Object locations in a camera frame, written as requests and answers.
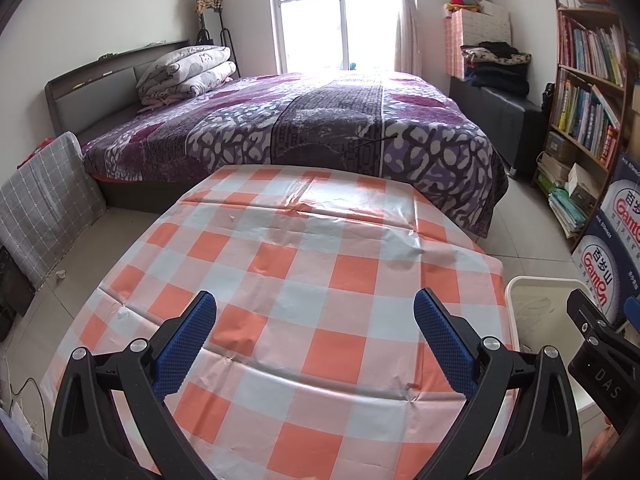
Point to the black case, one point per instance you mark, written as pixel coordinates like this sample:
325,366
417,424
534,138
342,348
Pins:
12,285

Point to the dark bed headboard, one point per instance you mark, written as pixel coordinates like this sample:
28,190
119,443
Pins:
100,90

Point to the window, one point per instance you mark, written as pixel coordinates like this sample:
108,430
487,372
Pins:
310,20

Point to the row of thin books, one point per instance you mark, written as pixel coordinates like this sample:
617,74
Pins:
590,50

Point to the white tissue box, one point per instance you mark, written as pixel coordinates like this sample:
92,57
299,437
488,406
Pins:
585,185

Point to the row of thick books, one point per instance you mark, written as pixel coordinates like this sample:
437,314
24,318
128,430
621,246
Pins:
585,110

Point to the stack of green folders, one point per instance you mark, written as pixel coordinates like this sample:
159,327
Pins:
567,212

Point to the stack of pale books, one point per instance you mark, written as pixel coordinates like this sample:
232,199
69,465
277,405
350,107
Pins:
552,175

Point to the person's right hand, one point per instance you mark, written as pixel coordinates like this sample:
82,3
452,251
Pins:
606,455

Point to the pale curtain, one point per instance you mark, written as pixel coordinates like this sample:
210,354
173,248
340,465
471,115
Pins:
407,35

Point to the white and pink cabinet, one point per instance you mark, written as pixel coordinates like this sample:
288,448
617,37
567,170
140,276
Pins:
475,25

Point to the black bag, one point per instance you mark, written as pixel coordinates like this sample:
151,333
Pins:
548,99

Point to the red plush toy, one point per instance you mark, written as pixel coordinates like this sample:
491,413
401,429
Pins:
461,3

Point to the grey cardboard box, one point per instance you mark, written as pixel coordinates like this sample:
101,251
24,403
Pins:
559,146

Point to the blue water carton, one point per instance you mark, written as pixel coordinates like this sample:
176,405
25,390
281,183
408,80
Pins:
600,270
625,210

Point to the black coat rack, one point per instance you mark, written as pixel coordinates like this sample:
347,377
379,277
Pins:
227,45

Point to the bed with purple bedspread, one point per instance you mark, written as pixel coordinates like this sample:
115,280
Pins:
325,125

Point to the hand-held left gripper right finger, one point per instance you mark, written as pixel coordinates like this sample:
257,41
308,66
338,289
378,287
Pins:
445,345

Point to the white plastic bin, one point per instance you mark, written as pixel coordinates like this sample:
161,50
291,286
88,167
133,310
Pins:
540,310

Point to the pile of folded clothes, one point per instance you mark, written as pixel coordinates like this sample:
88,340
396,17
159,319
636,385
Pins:
500,70

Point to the orange checked tablecloth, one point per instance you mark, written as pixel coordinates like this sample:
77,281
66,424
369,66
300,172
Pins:
300,270

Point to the wooden bookshelf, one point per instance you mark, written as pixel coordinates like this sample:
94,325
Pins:
553,25

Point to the black storage bench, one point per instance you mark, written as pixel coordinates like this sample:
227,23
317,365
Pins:
505,115

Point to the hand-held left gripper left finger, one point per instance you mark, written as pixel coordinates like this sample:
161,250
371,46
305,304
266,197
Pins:
185,345

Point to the grey plaid cushion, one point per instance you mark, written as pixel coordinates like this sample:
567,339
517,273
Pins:
45,200

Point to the white power strip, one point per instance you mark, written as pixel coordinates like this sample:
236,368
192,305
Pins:
20,427

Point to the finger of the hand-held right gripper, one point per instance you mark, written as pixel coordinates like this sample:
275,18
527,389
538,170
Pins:
587,320

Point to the folded grey patterned quilt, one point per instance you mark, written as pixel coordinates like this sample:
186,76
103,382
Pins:
190,70

